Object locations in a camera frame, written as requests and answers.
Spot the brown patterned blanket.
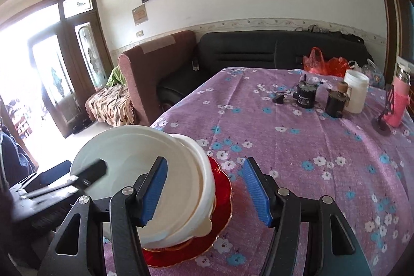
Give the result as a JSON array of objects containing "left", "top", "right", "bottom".
[{"left": 85, "top": 82, "right": 136, "bottom": 128}]

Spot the red plastic bag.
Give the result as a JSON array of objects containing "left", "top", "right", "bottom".
[{"left": 302, "top": 47, "right": 350, "bottom": 77}]

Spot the purple floral tablecloth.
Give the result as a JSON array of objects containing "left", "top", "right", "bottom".
[{"left": 103, "top": 67, "right": 414, "bottom": 276}]

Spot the red glass plate gold rim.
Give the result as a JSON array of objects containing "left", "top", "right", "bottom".
[{"left": 142, "top": 155, "right": 233, "bottom": 268}]

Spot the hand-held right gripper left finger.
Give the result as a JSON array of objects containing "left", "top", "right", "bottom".
[{"left": 37, "top": 156, "right": 169, "bottom": 276}]

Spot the black motor with gear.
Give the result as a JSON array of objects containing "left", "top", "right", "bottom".
[
  {"left": 325, "top": 89, "right": 350, "bottom": 118},
  {"left": 293, "top": 76, "right": 319, "bottom": 109}
]

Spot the small framed plaque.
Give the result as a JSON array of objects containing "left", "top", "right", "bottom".
[{"left": 132, "top": 4, "right": 149, "bottom": 26}]

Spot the dark blue clothing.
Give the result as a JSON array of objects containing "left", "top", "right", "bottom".
[{"left": 0, "top": 130, "right": 36, "bottom": 189}]

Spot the clear plastic bag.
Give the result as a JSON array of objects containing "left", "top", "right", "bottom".
[{"left": 348, "top": 59, "right": 385, "bottom": 89}]

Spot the black metal stand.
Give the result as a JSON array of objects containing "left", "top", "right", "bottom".
[{"left": 371, "top": 85, "right": 396, "bottom": 136}]

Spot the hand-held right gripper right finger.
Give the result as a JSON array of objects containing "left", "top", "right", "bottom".
[{"left": 242, "top": 157, "right": 372, "bottom": 276}]

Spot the brown armchair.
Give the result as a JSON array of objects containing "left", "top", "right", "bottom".
[{"left": 117, "top": 30, "right": 198, "bottom": 127}]

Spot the large white bowl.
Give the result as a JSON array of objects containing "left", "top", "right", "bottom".
[{"left": 69, "top": 125, "right": 208, "bottom": 244}]

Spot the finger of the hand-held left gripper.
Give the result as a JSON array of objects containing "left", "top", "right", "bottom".
[
  {"left": 66, "top": 159, "right": 108, "bottom": 190},
  {"left": 35, "top": 160, "right": 72, "bottom": 184}
]

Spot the wooden door frame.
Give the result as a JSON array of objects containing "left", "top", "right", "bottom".
[{"left": 365, "top": 0, "right": 414, "bottom": 70}]

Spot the black sofa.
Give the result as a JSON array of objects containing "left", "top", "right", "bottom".
[{"left": 157, "top": 31, "right": 374, "bottom": 111}]

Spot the wooden glass door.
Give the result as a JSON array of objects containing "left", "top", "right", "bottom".
[{"left": 27, "top": 0, "right": 114, "bottom": 138}]

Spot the pink bottle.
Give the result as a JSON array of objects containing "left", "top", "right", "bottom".
[{"left": 385, "top": 63, "right": 412, "bottom": 128}]

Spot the green cloth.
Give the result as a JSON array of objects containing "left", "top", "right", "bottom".
[{"left": 107, "top": 66, "right": 125, "bottom": 87}]

